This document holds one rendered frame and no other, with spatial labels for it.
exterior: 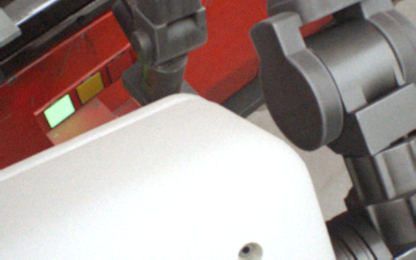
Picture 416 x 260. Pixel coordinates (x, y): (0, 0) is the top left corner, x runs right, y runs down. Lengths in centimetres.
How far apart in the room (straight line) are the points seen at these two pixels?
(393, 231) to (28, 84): 82
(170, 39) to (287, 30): 31
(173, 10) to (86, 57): 51
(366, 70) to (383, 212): 10
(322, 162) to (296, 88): 141
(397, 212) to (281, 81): 12
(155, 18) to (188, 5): 4
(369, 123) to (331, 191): 138
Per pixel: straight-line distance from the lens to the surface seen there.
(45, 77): 114
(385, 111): 42
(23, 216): 27
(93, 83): 98
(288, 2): 43
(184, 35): 71
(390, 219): 43
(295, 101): 43
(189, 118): 30
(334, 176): 181
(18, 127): 120
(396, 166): 43
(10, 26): 85
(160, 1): 67
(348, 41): 43
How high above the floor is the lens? 160
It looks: 59 degrees down
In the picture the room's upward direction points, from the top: 4 degrees counter-clockwise
